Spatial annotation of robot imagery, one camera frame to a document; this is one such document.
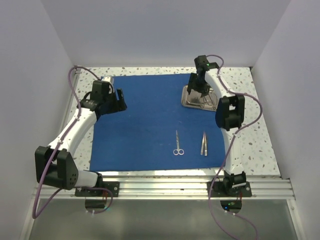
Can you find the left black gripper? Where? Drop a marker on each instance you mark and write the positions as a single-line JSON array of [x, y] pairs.
[[119, 105]]

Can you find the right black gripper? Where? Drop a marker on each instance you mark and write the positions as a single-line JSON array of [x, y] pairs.
[[204, 90]]

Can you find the steel instrument tray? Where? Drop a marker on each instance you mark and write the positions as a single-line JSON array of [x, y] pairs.
[[192, 100]]

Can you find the blue surgical cloth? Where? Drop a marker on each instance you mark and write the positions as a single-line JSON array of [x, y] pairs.
[[143, 137]]

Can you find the steel tweezers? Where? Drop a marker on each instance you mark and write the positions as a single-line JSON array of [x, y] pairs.
[[202, 143], [205, 145]]

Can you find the steel surgical scissors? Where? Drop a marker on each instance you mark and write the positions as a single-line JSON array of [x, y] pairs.
[[178, 151]]

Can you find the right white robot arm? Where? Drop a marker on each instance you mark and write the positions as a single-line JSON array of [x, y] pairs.
[[229, 117]]

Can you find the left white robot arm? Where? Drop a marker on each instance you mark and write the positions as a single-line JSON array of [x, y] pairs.
[[55, 165]]

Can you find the steel forceps in tray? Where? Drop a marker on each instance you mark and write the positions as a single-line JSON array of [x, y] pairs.
[[206, 103]]

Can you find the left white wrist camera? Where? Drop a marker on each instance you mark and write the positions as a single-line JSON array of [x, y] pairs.
[[108, 79]]

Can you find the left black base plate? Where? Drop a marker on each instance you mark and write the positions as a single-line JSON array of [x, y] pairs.
[[107, 187]]

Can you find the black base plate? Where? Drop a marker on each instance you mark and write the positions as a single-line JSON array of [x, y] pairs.
[[220, 191], [107, 187]]

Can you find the aluminium mounting rail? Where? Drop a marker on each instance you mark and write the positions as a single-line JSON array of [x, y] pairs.
[[196, 188]]

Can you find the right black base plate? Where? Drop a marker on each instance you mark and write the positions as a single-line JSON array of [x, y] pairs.
[[220, 191]]

